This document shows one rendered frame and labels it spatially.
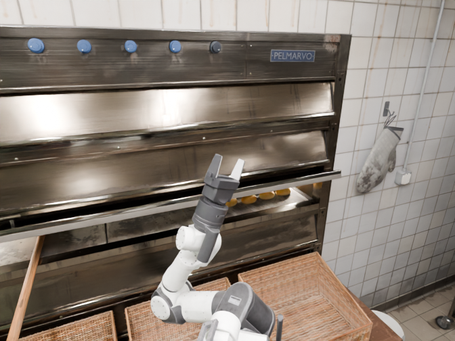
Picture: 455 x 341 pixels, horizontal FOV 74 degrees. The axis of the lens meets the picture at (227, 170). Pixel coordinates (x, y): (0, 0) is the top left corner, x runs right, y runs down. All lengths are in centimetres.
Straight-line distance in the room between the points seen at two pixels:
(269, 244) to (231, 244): 23
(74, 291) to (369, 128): 176
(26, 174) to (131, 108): 47
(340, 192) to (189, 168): 98
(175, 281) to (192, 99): 75
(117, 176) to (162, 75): 46
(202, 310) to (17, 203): 82
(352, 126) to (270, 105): 56
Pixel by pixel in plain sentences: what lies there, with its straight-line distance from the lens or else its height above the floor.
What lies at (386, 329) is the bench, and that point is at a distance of 209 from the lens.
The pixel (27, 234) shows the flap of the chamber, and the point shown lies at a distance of 131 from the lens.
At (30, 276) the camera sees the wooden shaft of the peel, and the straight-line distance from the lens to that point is 146.
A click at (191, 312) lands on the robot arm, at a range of 99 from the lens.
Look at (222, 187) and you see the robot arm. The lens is 82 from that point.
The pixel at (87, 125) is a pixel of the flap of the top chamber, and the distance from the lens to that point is 128.
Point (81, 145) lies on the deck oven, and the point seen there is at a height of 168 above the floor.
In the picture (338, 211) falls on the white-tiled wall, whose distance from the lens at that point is 203.
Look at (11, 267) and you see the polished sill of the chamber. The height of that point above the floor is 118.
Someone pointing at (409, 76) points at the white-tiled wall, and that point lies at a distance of 209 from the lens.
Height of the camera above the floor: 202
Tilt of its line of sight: 22 degrees down
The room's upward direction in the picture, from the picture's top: straight up
